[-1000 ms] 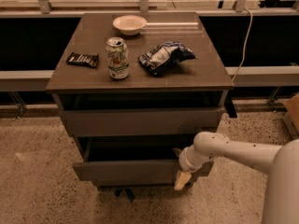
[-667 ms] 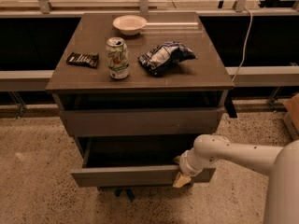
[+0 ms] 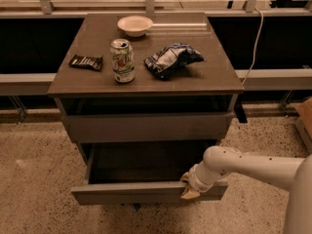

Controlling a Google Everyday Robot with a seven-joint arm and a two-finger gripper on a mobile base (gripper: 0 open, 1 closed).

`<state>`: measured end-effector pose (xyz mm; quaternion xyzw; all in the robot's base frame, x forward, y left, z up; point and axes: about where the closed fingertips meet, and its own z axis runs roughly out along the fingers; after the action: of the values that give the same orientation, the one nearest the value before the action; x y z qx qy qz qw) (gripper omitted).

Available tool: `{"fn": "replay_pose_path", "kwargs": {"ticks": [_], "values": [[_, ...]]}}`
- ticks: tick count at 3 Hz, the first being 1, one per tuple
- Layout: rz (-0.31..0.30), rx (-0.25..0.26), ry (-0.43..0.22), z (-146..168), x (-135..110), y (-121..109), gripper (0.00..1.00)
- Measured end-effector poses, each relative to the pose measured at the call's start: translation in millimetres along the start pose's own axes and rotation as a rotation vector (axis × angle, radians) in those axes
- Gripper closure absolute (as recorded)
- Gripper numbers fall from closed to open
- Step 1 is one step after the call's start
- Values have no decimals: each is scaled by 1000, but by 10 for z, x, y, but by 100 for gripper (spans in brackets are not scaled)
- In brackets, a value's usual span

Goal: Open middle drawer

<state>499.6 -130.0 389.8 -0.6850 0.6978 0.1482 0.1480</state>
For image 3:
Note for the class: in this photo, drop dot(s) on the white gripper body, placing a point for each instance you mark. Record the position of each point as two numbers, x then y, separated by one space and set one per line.
197 179

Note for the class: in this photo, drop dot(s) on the grey drawer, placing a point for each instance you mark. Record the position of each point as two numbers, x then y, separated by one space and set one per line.
147 127
138 172

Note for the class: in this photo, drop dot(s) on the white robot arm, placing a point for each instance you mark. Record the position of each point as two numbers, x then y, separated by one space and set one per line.
291 174

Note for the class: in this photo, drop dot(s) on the grey drawer cabinet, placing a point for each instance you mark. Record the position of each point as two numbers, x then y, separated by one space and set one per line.
210 86

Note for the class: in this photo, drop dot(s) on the grey top drawer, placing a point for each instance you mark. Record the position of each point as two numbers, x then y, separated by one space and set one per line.
147 127

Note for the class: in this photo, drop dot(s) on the blue white chip bag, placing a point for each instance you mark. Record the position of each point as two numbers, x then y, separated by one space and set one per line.
171 58

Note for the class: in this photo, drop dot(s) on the cardboard box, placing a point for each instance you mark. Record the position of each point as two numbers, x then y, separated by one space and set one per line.
304 123

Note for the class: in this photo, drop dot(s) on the green white soda can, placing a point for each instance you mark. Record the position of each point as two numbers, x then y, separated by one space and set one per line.
122 56

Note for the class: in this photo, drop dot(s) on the black chocolate bar wrapper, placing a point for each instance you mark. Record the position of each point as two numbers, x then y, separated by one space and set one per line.
83 62

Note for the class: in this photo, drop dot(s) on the white bowl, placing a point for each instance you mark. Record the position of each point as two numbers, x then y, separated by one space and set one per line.
135 26

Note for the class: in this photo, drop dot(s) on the metal window railing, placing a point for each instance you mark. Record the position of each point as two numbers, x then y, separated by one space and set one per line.
149 2

